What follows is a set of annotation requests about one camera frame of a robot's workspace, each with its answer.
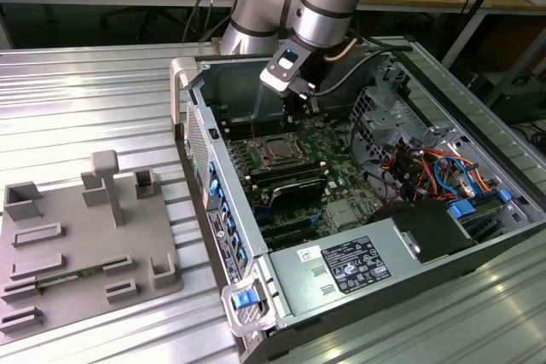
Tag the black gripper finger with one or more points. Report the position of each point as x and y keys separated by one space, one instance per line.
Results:
x=291 y=114
x=311 y=104

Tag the small CPU plate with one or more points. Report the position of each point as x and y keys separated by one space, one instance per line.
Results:
x=280 y=148

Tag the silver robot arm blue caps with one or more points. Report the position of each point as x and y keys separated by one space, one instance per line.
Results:
x=324 y=6

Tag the black CPU socket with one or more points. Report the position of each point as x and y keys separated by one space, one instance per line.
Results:
x=257 y=154

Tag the black expansion slot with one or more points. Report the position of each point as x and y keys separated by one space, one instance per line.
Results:
x=290 y=236

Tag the perforated metal drive cage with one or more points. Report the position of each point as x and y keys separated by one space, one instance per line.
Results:
x=384 y=119

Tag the black graphics card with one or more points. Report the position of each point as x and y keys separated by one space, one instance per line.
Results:
x=298 y=195

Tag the green motherboard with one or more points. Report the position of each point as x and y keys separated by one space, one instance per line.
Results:
x=345 y=185

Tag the silver chipset heatsink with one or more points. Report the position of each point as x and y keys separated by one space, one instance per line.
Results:
x=341 y=215

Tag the grey power supply unit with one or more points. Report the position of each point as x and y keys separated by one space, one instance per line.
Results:
x=298 y=279

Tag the black plastic air shroud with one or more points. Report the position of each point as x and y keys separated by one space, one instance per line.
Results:
x=426 y=227

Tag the blue drive carrier latch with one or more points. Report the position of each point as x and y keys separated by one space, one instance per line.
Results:
x=462 y=210

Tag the blue release latch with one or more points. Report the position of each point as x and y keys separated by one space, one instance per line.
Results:
x=244 y=300

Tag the black box under desk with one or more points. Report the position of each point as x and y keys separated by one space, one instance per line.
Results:
x=520 y=95

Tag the small blue clip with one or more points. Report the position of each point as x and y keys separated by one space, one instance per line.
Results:
x=503 y=195

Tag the open grey PC case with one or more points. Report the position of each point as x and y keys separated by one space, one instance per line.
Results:
x=448 y=279

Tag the grey plastic parts rack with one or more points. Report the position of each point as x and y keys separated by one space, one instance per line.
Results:
x=85 y=232

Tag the green RAM stick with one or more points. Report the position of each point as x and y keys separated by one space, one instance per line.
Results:
x=64 y=277

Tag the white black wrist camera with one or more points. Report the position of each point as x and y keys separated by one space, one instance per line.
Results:
x=281 y=70

